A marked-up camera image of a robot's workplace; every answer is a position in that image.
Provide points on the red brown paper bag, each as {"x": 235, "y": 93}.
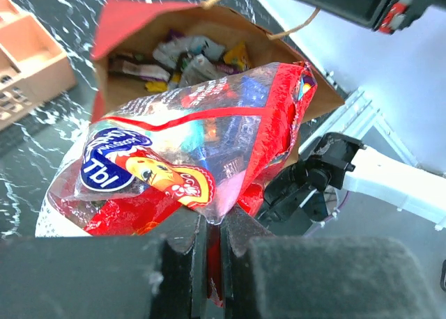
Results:
{"x": 161, "y": 64}

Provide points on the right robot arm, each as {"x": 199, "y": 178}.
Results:
{"x": 353, "y": 151}

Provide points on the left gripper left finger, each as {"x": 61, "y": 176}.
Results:
{"x": 158, "y": 275}

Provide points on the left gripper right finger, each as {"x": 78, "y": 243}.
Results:
{"x": 270, "y": 276}

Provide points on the silver foil snack packet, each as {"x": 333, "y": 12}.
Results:
{"x": 194, "y": 57}

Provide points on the peach plastic file organizer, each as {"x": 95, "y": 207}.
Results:
{"x": 34, "y": 66}

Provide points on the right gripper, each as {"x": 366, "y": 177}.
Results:
{"x": 385, "y": 16}

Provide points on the red candy bag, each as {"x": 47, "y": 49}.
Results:
{"x": 205, "y": 147}

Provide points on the yellow snack packet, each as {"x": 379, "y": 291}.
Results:
{"x": 238, "y": 57}

